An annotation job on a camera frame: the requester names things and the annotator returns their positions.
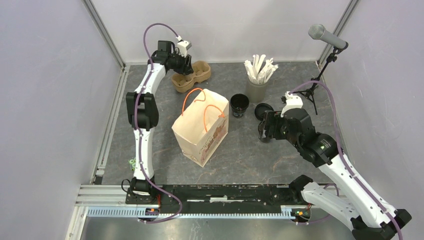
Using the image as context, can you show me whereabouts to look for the brown paper bag orange handles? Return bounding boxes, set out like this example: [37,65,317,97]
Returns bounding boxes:
[171,88,230,168]

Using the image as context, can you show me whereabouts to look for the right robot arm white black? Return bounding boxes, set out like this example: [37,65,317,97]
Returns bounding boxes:
[258,108,412,240]

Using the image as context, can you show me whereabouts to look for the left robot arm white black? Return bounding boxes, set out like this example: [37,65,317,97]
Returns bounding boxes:
[125,39,194,204]

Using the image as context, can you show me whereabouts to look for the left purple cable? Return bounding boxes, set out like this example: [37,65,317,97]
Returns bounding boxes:
[133,22,184,225]

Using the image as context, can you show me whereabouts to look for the white toothed cable rail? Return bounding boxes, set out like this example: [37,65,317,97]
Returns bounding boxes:
[86,206,295,220]

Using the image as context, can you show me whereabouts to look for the white wrapped straws bundle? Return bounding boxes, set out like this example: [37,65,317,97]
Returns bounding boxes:
[243,54,279,85]

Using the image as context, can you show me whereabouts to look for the grey straw holder cup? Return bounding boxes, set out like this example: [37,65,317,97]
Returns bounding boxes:
[245,80,268,103]

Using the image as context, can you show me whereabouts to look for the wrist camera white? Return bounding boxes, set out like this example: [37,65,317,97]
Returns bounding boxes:
[175,35,192,58]
[280,91,303,117]

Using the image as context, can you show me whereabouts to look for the black coffee cup white lettering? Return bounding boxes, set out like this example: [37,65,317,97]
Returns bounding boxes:
[229,93,250,118]

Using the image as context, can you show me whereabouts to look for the black microphone tripod stand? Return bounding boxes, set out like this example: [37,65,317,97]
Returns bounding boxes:
[293,46,343,115]

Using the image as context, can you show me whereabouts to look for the grey microphone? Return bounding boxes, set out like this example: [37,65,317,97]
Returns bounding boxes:
[308,24,349,50]

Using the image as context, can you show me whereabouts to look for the small green toy box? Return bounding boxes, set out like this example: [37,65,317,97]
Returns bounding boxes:
[128,158,137,171]

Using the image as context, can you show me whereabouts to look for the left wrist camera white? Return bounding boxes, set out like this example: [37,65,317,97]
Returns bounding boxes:
[175,35,192,58]

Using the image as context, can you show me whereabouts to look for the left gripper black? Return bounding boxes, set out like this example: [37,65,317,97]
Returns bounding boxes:
[168,50,194,76]

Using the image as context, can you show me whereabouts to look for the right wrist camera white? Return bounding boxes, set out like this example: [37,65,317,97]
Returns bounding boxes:
[280,91,303,117]

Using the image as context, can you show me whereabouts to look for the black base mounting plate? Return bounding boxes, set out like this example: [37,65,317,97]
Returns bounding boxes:
[125,184,307,215]

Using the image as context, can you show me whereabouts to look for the cardboard two-cup carrier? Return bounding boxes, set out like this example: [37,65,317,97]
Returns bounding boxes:
[171,60,212,93]

